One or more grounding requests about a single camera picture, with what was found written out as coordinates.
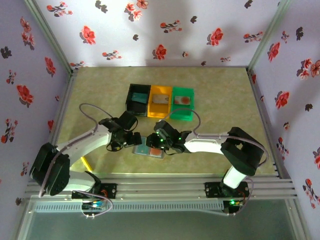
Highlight grey card holder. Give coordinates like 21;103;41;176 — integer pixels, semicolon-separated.
131;136;166;160

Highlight beige plastic card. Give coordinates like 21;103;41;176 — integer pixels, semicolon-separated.
152;94;170;105

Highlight white card red circles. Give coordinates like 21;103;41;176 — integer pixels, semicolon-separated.
174;95;192;106

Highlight black plastic bin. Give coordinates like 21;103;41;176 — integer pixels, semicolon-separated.
125;83;152;118

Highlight yellow plastic bin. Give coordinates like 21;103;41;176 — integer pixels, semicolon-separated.
147;85;174;119

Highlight green plastic bin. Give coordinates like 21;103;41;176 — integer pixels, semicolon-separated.
169;86;196;123

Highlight yellow strip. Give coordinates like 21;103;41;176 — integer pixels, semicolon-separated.
81;156;94;172

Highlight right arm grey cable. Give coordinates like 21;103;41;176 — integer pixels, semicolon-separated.
159;111;270;217

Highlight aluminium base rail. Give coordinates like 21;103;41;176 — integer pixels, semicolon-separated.
24;174;298;201

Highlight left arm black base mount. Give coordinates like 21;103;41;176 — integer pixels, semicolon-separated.
71;183;118;201

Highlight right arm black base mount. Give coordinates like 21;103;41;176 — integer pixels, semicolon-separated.
204;181;251;200

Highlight grey slotted cable duct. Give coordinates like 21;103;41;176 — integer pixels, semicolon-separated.
32;201;225;214

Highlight aluminium side rail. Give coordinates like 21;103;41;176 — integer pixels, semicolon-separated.
39;69;79;181
246;67;283;179

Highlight aluminium corner post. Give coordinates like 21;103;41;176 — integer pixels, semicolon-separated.
23;0;76;75
247;0;293;72

